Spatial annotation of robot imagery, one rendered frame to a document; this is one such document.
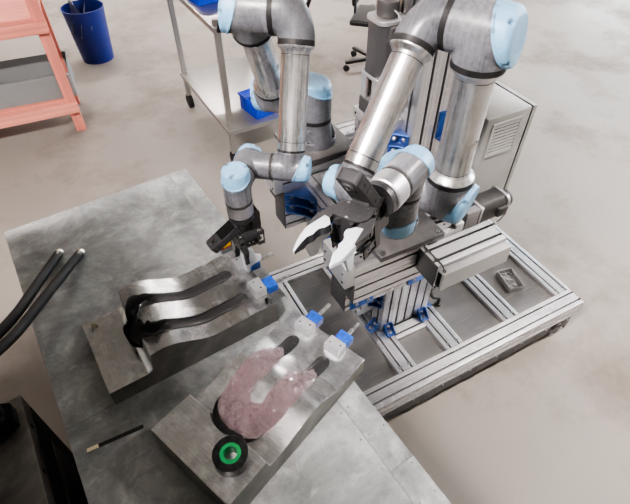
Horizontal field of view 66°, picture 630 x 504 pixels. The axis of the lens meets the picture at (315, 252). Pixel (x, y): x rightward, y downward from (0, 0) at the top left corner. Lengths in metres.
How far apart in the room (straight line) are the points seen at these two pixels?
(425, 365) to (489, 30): 1.44
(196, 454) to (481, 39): 1.05
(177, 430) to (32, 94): 3.23
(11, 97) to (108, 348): 2.90
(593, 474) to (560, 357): 0.54
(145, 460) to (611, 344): 2.20
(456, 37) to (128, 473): 1.22
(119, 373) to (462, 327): 1.48
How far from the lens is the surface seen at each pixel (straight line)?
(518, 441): 2.34
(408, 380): 2.08
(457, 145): 1.18
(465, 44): 1.07
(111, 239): 1.87
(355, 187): 0.79
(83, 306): 1.69
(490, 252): 1.57
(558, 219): 3.35
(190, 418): 1.25
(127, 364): 1.43
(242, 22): 1.33
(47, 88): 4.09
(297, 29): 1.30
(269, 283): 1.46
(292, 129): 1.32
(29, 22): 3.88
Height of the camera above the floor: 2.01
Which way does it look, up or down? 46 degrees down
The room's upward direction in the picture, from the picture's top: straight up
